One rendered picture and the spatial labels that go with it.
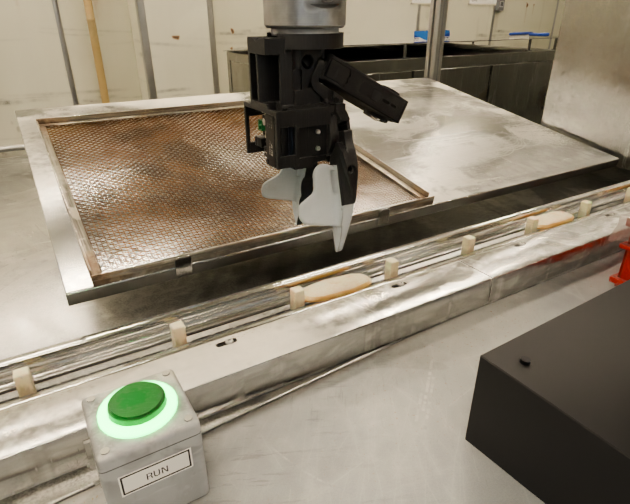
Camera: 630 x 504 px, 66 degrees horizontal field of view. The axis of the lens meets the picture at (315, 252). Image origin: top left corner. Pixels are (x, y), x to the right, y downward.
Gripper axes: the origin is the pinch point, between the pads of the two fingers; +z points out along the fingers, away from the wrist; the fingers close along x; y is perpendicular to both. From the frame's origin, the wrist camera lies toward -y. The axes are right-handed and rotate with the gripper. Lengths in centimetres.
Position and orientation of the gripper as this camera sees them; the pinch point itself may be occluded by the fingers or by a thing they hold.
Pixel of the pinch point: (322, 227)
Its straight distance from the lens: 54.9
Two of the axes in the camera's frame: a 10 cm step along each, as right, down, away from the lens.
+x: 5.2, 3.8, -7.7
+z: 0.0, 9.0, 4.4
